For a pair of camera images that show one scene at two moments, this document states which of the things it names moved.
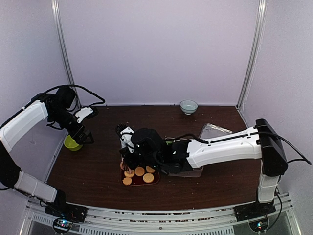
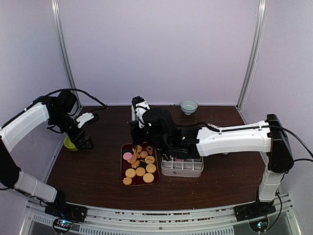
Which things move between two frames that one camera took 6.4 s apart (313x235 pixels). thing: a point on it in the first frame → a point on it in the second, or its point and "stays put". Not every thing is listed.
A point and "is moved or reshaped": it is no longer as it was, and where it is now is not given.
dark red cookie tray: x=140 y=175 stays put
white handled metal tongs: x=124 y=167 is moved or reshaped
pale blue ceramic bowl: x=189 y=106 stays put
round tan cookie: x=127 y=174 stays put
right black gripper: x=131 y=164 → x=137 y=139
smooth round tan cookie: x=139 y=171 stays put
